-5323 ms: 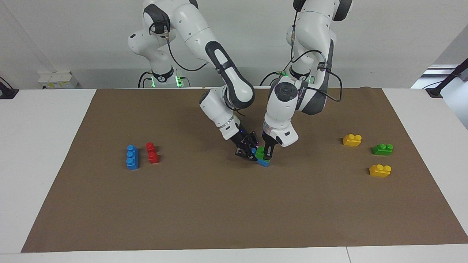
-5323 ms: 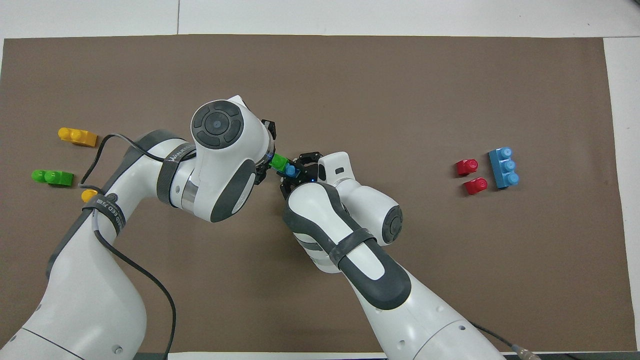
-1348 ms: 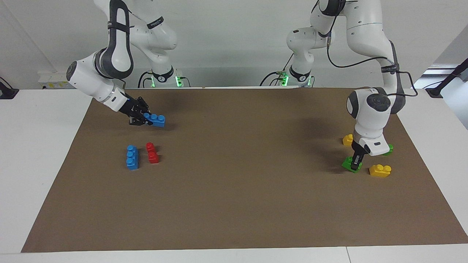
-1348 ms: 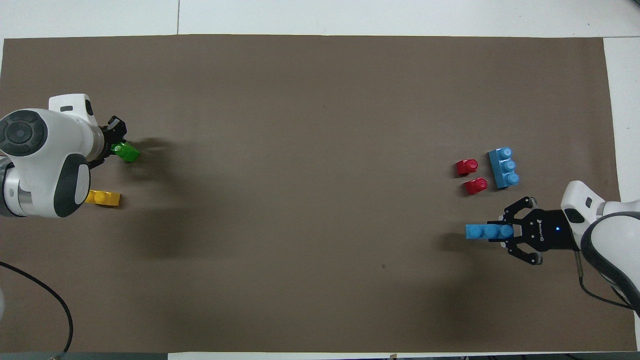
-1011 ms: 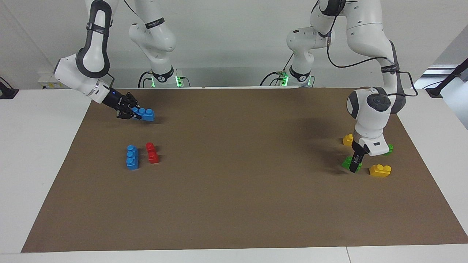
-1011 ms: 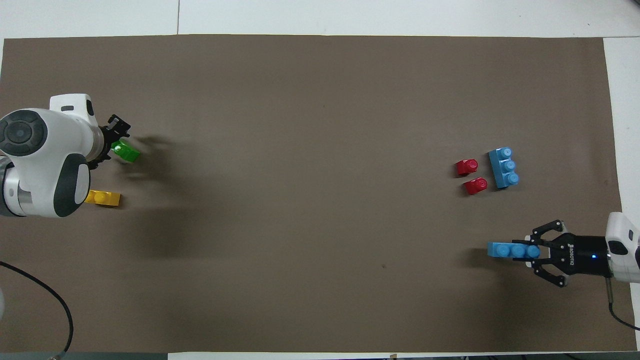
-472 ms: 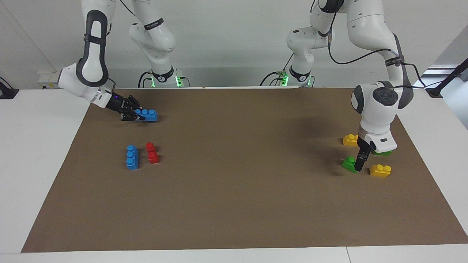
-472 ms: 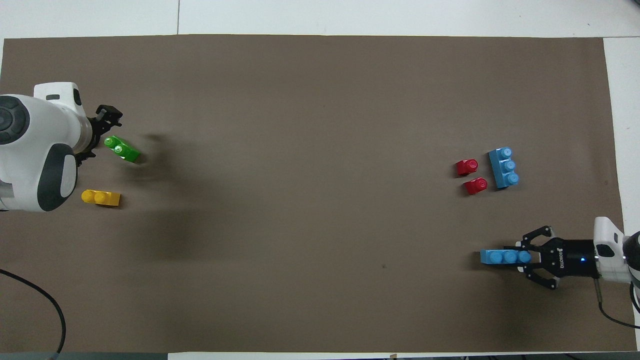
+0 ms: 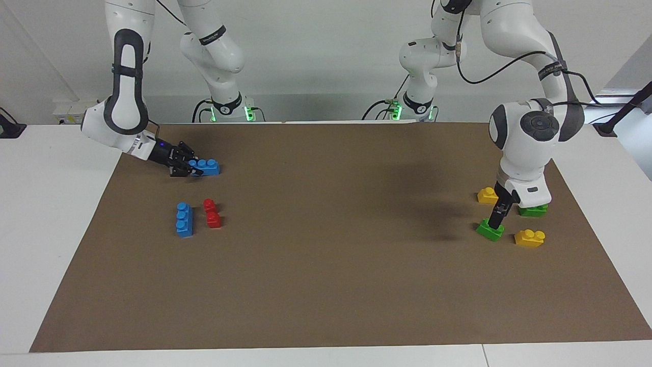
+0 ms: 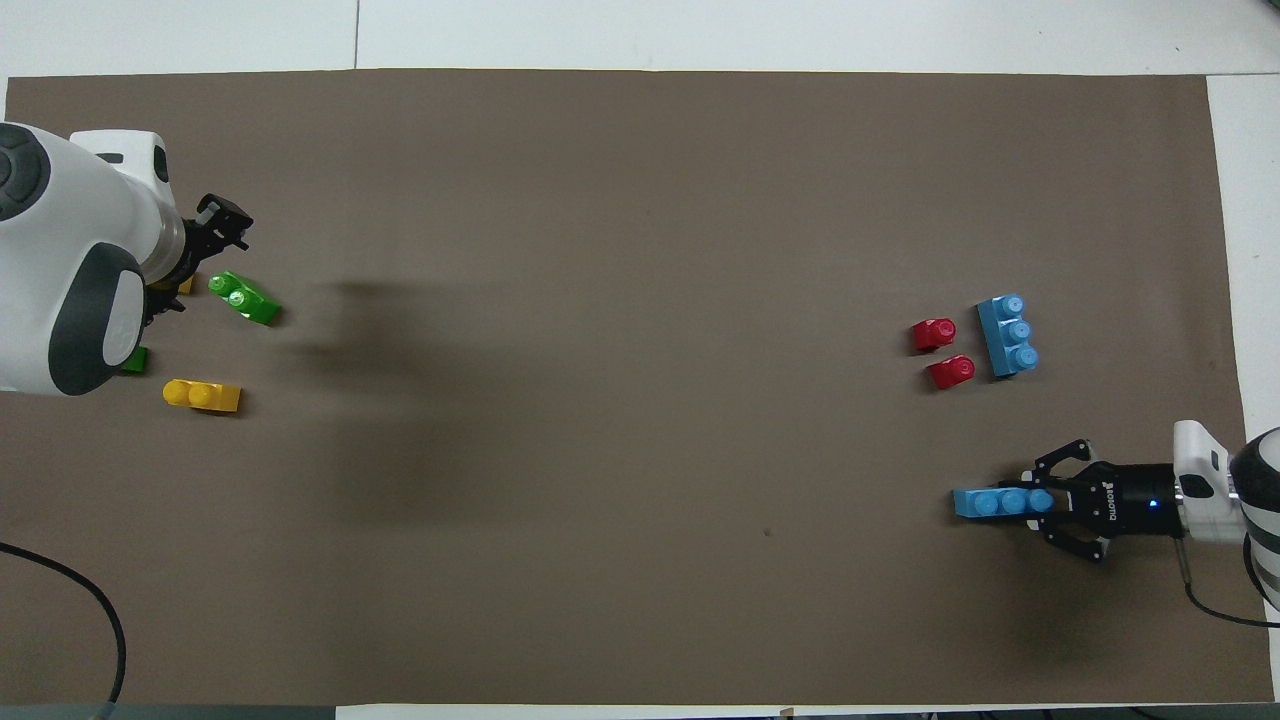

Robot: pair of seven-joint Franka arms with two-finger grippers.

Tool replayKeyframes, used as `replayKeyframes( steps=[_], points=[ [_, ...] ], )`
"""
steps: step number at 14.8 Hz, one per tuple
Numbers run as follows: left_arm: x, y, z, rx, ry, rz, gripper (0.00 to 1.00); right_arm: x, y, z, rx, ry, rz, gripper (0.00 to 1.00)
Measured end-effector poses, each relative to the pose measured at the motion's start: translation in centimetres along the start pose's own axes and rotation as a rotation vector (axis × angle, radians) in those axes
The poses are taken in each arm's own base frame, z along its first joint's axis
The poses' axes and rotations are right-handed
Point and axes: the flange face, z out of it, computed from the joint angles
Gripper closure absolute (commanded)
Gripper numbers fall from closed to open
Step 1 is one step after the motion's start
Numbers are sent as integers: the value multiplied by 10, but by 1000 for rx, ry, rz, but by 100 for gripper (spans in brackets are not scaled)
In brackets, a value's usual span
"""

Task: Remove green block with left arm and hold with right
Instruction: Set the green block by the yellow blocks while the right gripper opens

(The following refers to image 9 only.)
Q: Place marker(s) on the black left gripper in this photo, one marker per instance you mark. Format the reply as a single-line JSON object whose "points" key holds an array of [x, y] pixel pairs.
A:
{"points": [[505, 196]]}

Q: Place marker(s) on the black clamp with rod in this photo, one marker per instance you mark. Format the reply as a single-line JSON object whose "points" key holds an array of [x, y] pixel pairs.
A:
{"points": [[606, 127]]}

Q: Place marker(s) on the yellow two-stud toy block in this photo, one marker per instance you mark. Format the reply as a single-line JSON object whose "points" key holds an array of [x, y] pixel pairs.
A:
{"points": [[486, 195], [530, 239]]}

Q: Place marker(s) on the green two-stud toy block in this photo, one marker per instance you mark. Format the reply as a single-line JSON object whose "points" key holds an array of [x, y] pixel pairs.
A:
{"points": [[534, 210], [490, 231]]}

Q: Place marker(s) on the black table clamp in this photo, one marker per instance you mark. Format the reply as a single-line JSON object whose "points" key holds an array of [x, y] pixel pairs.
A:
{"points": [[11, 130]]}

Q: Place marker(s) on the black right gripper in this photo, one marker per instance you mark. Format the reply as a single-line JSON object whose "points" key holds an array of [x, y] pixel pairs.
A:
{"points": [[162, 153]]}

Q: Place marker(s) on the blue three-stud toy block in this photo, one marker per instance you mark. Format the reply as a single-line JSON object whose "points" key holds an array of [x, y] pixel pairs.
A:
{"points": [[184, 220], [206, 167]]}

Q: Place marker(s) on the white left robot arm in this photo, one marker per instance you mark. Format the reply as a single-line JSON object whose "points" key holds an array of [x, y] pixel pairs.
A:
{"points": [[530, 132]]}

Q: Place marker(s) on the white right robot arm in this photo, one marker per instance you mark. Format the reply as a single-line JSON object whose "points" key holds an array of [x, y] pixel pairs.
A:
{"points": [[125, 107]]}

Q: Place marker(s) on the brown table mat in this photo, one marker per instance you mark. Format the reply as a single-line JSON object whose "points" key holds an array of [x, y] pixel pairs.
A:
{"points": [[326, 295]]}

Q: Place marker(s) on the red toy block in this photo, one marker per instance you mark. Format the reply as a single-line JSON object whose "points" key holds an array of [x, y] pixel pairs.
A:
{"points": [[214, 220], [209, 205]]}

